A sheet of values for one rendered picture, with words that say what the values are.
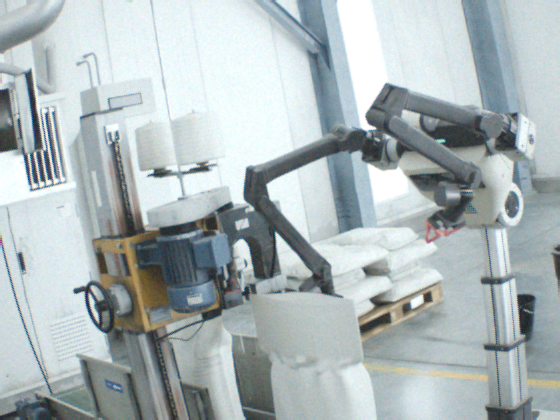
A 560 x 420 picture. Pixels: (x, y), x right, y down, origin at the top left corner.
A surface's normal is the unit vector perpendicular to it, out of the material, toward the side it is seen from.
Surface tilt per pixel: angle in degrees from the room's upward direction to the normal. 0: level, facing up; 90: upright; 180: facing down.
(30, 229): 90
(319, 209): 90
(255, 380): 90
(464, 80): 90
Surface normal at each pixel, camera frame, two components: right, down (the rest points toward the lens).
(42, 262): 0.65, -0.04
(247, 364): -0.73, 0.21
